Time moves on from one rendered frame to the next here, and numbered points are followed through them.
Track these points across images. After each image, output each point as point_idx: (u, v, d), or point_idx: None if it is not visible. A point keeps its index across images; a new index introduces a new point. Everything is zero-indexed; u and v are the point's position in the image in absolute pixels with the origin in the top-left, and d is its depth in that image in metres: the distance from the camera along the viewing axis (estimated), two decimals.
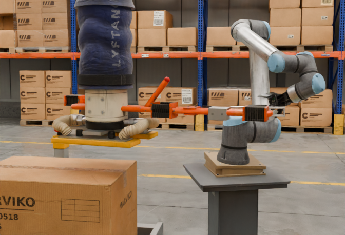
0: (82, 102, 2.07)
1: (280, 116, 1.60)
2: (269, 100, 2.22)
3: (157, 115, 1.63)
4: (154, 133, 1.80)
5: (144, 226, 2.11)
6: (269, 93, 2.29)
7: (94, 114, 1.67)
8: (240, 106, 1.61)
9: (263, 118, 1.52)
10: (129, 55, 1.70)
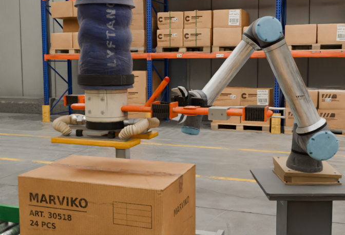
0: (82, 102, 2.07)
1: (280, 117, 1.56)
2: None
3: (157, 115, 1.63)
4: (154, 133, 1.80)
5: (203, 233, 2.00)
6: None
7: (94, 114, 1.67)
8: (240, 106, 1.60)
9: (263, 118, 1.52)
10: (127, 55, 1.69)
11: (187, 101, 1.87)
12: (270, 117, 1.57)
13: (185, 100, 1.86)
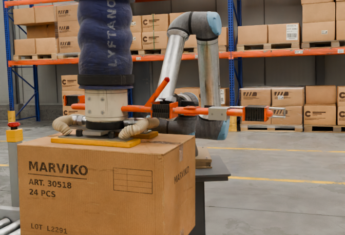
0: (82, 102, 2.07)
1: (280, 117, 1.56)
2: None
3: (157, 115, 1.63)
4: (154, 133, 1.80)
5: None
6: None
7: (94, 114, 1.67)
8: (240, 106, 1.60)
9: (263, 118, 1.52)
10: (128, 55, 1.69)
11: None
12: (270, 117, 1.57)
13: None
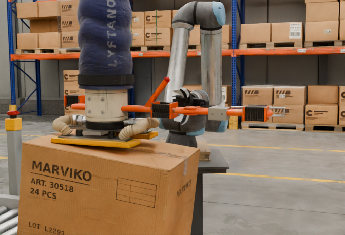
0: (82, 102, 2.07)
1: (280, 116, 1.60)
2: None
3: (157, 115, 1.63)
4: (154, 133, 1.80)
5: None
6: None
7: (94, 114, 1.67)
8: (240, 106, 1.61)
9: (263, 118, 1.52)
10: (128, 55, 1.69)
11: (189, 102, 1.86)
12: None
13: (187, 101, 1.86)
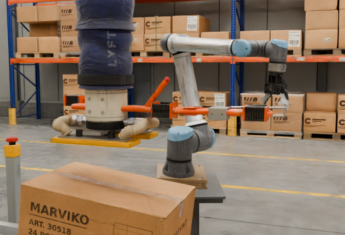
0: (82, 102, 2.07)
1: (280, 116, 1.60)
2: (268, 91, 2.28)
3: (157, 115, 1.63)
4: (154, 133, 1.80)
5: None
6: (266, 93, 2.35)
7: (94, 114, 1.67)
8: (240, 106, 1.61)
9: (263, 118, 1.52)
10: (128, 55, 1.69)
11: None
12: None
13: (279, 94, 2.31)
